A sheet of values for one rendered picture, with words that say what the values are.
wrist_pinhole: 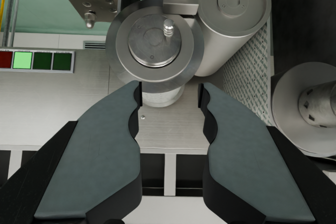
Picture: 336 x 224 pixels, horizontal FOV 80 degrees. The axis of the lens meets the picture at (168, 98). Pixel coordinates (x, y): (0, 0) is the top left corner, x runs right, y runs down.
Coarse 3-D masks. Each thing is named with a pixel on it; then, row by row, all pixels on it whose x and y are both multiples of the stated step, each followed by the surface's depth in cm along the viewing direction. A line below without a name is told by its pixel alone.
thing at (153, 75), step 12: (144, 12) 30; (156, 12) 30; (180, 24) 30; (120, 36) 30; (192, 36) 30; (120, 48) 29; (180, 48) 30; (192, 48) 30; (120, 60) 29; (132, 60) 29; (180, 60) 29; (132, 72) 29; (144, 72) 29; (156, 72) 29; (168, 72) 29
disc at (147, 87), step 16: (144, 0) 31; (160, 0) 31; (192, 16) 31; (112, 32) 30; (192, 32) 30; (112, 48) 30; (112, 64) 30; (192, 64) 30; (128, 80) 29; (144, 80) 29; (176, 80) 29
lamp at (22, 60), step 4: (16, 52) 62; (20, 52) 62; (24, 52) 62; (28, 52) 62; (16, 56) 62; (20, 56) 62; (24, 56) 62; (28, 56) 62; (16, 60) 62; (20, 60) 62; (24, 60) 62; (28, 60) 62; (16, 64) 62; (20, 64) 62; (24, 64) 62; (28, 64) 62
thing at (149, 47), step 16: (144, 16) 29; (160, 16) 29; (128, 32) 28; (144, 32) 28; (160, 32) 29; (176, 32) 28; (144, 48) 28; (160, 48) 28; (176, 48) 28; (144, 64) 29; (160, 64) 28
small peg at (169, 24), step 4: (164, 20) 26; (168, 20) 26; (172, 20) 26; (164, 24) 26; (168, 24) 25; (172, 24) 25; (164, 28) 26; (168, 28) 26; (172, 28) 26; (164, 32) 27; (168, 32) 27; (172, 32) 27; (168, 36) 28
